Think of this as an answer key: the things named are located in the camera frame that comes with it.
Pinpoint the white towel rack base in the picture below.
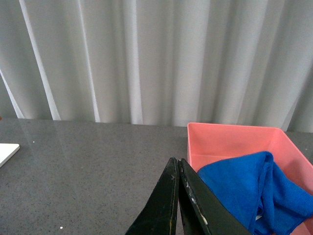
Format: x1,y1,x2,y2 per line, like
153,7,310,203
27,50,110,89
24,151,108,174
0,143,20,167

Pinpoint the blue microfiber cloth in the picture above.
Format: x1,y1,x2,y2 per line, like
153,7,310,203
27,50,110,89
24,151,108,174
198,151,313,235

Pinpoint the pink plastic bin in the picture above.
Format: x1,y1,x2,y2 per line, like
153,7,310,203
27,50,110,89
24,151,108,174
187,123,313,235

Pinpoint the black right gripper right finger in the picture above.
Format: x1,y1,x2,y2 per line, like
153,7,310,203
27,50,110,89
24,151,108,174
178,159,251,235

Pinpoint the white pleated curtain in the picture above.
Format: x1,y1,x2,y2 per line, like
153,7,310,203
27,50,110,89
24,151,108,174
0,0,313,132

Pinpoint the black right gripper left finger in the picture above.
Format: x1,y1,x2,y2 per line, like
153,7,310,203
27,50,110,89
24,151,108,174
126,158,179,235

